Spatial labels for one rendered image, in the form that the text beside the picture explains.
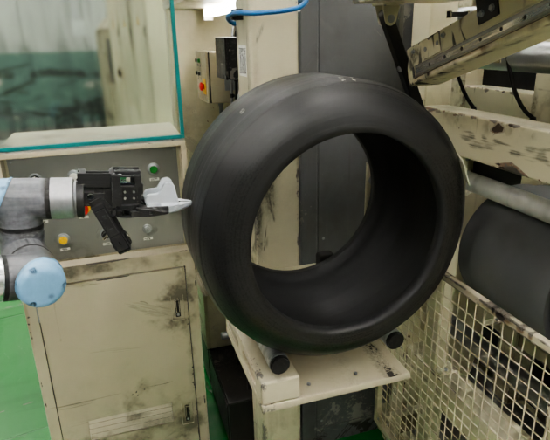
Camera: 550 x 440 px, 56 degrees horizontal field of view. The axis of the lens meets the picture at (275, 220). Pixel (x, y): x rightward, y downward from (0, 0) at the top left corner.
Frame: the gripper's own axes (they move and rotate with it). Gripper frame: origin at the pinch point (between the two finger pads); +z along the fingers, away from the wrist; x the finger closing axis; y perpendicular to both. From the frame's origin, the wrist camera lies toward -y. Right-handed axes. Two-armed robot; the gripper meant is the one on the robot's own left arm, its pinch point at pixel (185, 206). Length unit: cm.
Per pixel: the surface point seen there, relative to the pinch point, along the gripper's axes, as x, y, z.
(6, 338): 187, -134, -70
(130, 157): 68, -5, -7
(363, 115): -12.3, 20.4, 30.3
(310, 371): -1, -42, 31
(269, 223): 28.2, -14.4, 27.2
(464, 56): 0, 32, 59
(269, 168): -12.5, 10.6, 12.8
